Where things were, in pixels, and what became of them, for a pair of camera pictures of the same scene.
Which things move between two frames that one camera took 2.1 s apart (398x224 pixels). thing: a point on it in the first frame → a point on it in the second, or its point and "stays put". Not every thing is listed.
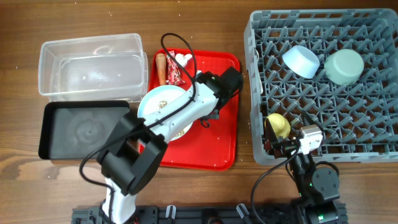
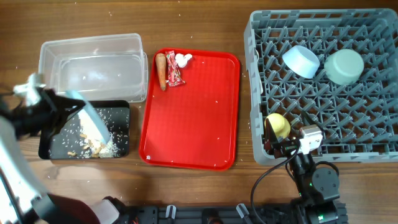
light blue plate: [157, 98] → [88, 109]
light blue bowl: [301, 61] stays put
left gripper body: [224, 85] → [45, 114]
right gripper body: [286, 145] stays put
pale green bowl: [344, 66] stays put
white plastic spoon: [256, 59] stays put
